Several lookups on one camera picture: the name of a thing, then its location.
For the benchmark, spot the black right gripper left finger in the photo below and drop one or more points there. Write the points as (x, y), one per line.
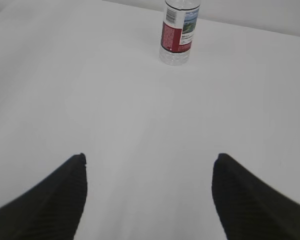
(52, 209)

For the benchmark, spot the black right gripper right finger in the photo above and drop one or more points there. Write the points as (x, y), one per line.
(250, 209)

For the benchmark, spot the clear water bottle red label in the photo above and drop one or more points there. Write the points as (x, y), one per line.
(178, 29)

